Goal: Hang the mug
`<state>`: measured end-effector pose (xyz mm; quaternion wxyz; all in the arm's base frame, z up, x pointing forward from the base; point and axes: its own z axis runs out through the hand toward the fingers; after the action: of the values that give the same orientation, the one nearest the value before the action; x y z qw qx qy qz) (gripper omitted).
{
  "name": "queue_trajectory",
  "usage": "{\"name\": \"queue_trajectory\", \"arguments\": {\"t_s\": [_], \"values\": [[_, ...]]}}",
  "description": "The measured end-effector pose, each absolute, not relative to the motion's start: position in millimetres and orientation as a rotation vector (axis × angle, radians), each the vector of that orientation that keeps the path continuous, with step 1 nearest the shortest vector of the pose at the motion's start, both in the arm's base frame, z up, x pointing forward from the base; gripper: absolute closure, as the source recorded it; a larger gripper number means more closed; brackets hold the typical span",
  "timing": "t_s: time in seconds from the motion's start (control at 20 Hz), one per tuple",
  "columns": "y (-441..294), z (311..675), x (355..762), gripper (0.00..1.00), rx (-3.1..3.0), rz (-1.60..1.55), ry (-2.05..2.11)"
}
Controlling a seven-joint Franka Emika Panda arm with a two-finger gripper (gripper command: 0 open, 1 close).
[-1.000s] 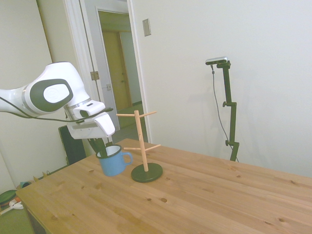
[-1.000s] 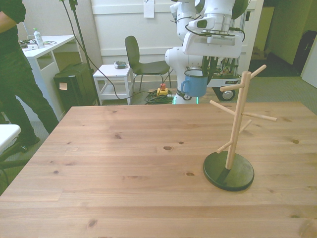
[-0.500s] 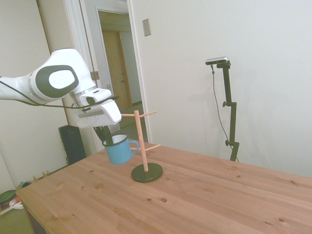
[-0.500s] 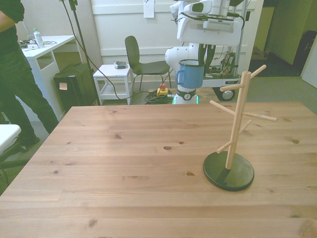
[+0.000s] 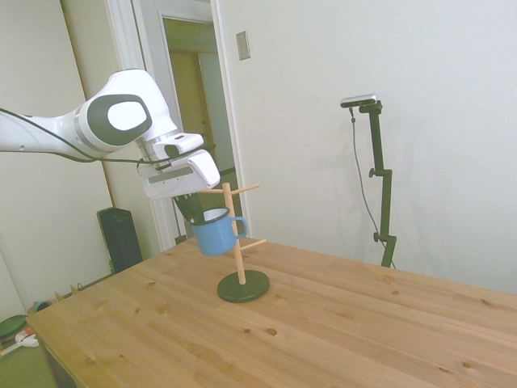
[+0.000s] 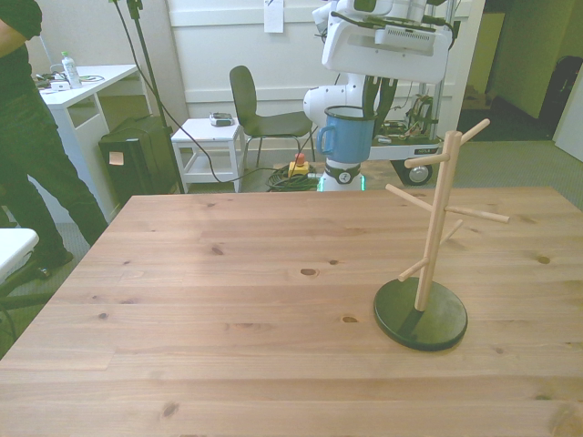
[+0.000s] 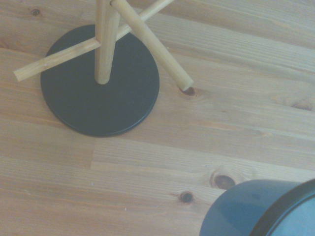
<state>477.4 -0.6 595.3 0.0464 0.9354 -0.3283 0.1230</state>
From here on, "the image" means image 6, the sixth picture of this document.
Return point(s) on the blue enamel mug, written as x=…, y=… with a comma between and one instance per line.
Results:
x=348, y=141

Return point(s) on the white wheeled cart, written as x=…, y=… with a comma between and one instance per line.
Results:
x=420, y=174

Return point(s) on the person in dark clothes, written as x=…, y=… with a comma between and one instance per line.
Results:
x=23, y=136

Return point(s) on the black tripod stand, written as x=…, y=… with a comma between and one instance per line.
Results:
x=150, y=68

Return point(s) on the aluminium frame pole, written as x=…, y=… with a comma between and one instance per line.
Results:
x=438, y=104

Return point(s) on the yellow emergency stop button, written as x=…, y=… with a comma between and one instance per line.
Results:
x=299, y=167

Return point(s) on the clear plastic bottle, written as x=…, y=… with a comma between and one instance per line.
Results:
x=72, y=73

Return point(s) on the small white box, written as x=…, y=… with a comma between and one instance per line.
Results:
x=59, y=85

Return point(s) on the black equipment case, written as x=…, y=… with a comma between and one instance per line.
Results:
x=136, y=173

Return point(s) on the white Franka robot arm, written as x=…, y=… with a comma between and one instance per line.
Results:
x=328, y=98

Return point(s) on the wooden mug tree stand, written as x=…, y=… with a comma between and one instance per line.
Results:
x=432, y=328

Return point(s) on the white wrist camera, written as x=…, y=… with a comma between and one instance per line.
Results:
x=403, y=38

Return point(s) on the dark wooden chair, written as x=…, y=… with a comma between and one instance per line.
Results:
x=241, y=95

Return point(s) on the orange sticky note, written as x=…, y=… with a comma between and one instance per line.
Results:
x=116, y=158

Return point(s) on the white square stool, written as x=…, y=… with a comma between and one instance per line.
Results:
x=205, y=129

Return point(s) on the white desk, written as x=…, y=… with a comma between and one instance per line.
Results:
x=105, y=75

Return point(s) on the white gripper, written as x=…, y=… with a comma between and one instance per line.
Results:
x=360, y=50

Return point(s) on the small grey device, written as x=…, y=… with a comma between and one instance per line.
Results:
x=221, y=120

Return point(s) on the black office chair base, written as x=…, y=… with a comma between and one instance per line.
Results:
x=23, y=300

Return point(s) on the white paper sheet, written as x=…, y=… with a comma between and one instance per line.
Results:
x=274, y=16

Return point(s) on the white rounded table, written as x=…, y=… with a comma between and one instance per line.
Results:
x=16, y=246

